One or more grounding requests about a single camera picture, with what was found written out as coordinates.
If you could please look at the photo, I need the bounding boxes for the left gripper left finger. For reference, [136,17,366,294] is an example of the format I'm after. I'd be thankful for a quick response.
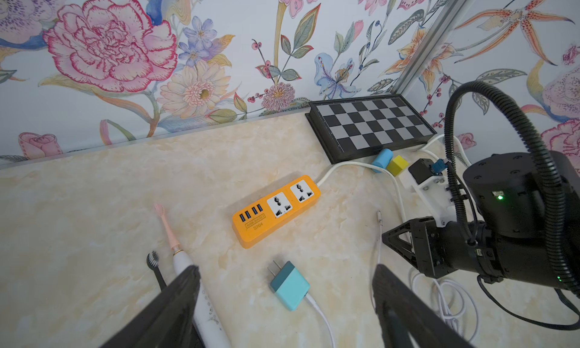
[103,277,201,347]

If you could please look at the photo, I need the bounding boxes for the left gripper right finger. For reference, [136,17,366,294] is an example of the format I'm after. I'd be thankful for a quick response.
[372,264,471,347]

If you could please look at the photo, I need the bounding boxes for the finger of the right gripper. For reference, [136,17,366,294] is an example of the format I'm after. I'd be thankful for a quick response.
[382,217,424,257]

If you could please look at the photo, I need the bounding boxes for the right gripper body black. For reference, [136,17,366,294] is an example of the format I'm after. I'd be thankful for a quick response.
[409,217,498,278]

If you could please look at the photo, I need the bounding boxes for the white pink electric toothbrush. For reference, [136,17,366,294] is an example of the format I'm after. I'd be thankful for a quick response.
[154,203,232,347]

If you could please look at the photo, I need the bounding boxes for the white usb charging cable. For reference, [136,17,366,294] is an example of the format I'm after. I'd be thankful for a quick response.
[304,209,480,348]

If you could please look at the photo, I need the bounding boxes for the teal usb charger adapter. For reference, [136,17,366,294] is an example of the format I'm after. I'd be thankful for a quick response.
[270,261,311,311]

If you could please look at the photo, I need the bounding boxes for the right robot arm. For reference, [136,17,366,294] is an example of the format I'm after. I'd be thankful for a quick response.
[382,81,579,295]

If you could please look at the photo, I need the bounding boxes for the black electric toothbrush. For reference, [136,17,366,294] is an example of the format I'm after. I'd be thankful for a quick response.
[147,251,167,291]

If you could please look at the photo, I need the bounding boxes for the yellow cube block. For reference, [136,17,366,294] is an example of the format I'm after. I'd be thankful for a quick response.
[386,156,409,177]

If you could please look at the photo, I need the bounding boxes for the blue cylinder block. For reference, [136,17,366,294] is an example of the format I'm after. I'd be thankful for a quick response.
[372,149,394,169]

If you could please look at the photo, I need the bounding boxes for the black white checkerboard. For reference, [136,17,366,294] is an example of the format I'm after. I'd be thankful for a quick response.
[306,95,437,165]

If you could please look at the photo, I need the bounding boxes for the orange power strip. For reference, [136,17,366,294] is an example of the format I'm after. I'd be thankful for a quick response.
[232,175,320,249]

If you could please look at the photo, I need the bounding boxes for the white power strip cord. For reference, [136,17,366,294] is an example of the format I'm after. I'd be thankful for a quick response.
[316,132,472,222]

